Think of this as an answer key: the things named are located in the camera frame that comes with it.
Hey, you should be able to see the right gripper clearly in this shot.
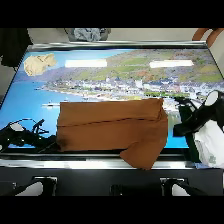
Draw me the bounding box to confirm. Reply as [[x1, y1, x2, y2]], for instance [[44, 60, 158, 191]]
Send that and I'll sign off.
[[172, 114, 205, 138]]

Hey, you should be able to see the brown shirt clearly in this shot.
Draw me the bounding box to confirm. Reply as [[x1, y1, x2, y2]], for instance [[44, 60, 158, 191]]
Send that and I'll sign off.
[[55, 97, 170, 171]]

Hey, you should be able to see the grey garment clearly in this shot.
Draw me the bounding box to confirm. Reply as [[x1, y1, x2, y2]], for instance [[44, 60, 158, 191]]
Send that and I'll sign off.
[[65, 27, 112, 42]]

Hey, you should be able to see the beige garment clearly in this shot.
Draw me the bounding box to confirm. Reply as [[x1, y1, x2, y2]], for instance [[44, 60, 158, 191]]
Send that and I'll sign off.
[[23, 52, 58, 77]]

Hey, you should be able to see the black garment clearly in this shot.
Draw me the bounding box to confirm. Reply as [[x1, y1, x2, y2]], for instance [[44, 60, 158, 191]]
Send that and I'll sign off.
[[0, 27, 34, 70]]

